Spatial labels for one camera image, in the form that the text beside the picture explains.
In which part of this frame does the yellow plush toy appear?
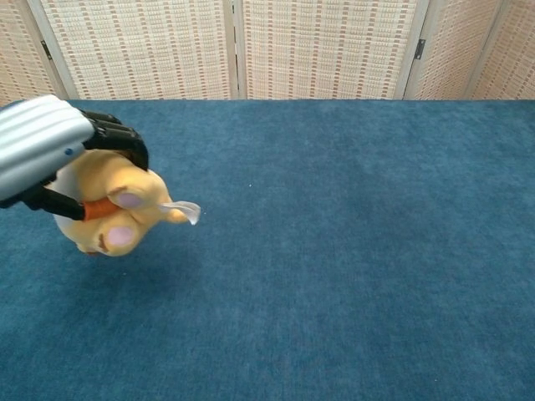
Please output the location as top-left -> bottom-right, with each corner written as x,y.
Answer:
53,148 -> 202,258

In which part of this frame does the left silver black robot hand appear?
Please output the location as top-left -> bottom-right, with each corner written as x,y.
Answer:
0,94 -> 150,222

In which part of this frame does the woven folding screen panel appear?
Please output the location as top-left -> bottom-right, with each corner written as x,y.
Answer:
403,0 -> 515,101
467,0 -> 535,101
27,0 -> 239,101
233,0 -> 431,101
0,0 -> 68,108

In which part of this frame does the blue table cloth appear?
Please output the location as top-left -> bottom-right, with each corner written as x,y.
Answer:
0,99 -> 535,401

